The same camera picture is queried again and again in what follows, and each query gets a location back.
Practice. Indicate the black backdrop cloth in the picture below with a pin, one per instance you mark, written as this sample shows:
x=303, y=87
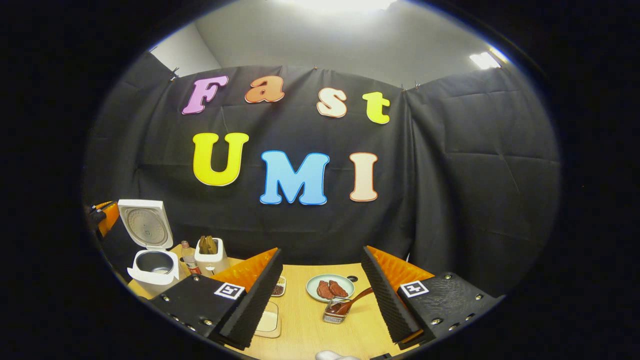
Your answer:
x=450, y=200

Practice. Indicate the small ceiling light panel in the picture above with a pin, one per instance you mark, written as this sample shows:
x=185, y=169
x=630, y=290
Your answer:
x=485, y=60

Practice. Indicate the clear bottle with red label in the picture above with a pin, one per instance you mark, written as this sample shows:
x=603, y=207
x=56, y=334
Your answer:
x=190, y=260

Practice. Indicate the red meat slice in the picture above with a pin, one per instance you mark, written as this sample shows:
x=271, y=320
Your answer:
x=339, y=289
x=324, y=290

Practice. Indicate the long ceiling light panel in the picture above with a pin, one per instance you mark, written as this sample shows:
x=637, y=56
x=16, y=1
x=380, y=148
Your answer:
x=340, y=4

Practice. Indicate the pale green plate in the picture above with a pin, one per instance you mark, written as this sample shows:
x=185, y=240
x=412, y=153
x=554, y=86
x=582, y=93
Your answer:
x=314, y=284

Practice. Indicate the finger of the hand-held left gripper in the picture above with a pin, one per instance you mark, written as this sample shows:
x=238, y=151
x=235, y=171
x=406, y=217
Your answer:
x=109, y=217

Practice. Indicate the white rice cooker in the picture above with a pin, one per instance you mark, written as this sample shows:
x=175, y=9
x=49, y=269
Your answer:
x=145, y=225

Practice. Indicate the white toaster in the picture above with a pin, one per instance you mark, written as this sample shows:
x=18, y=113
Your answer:
x=212, y=264

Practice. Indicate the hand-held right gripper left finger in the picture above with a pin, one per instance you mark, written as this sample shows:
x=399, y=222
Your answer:
x=257, y=300

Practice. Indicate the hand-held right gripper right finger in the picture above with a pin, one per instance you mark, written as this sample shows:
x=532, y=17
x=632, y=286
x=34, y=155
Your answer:
x=387, y=300

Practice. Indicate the brown bread slice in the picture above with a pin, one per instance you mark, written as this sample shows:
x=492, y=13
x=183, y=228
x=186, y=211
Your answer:
x=212, y=245
x=203, y=245

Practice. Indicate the dark wooden spoon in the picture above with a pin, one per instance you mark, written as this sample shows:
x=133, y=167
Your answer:
x=350, y=302

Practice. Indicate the cream rectangular tray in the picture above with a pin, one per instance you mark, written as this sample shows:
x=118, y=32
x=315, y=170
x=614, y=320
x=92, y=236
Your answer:
x=269, y=322

